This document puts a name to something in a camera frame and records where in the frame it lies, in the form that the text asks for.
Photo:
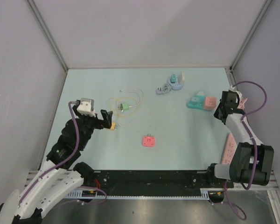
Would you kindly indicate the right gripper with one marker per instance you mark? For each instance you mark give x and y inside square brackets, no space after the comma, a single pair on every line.
[216,113]

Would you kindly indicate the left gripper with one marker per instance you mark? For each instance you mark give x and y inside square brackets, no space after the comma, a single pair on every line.
[107,118]

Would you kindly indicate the pink cube socket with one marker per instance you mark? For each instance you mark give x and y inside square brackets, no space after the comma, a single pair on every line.
[209,103]

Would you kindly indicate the teal triangular power strip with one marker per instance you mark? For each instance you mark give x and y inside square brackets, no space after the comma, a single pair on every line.
[202,96]

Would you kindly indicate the light teal charger plug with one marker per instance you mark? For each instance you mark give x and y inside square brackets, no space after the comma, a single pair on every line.
[195,100]

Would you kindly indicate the white square adapter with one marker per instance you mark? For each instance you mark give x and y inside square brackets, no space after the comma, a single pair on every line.
[181,78]

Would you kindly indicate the blue round power strip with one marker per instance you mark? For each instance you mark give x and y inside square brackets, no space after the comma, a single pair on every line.
[168,87]

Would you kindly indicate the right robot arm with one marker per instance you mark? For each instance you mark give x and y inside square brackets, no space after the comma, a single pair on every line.
[252,160]

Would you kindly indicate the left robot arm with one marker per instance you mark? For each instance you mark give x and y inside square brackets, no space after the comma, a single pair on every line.
[54,181]

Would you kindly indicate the yellow charger plug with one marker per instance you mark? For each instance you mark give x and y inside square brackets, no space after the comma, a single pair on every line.
[113,126]

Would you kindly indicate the green charger plug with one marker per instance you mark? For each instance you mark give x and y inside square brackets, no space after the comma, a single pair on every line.
[123,107]

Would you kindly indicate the pink power strip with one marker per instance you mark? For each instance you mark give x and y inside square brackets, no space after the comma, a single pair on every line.
[229,149]

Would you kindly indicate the pink square adapter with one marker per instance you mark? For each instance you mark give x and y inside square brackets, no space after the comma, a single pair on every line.
[148,141]

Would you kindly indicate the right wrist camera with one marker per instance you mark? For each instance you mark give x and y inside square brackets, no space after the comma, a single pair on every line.
[234,89]

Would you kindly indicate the grey cable duct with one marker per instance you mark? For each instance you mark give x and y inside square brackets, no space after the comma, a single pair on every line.
[88,194]

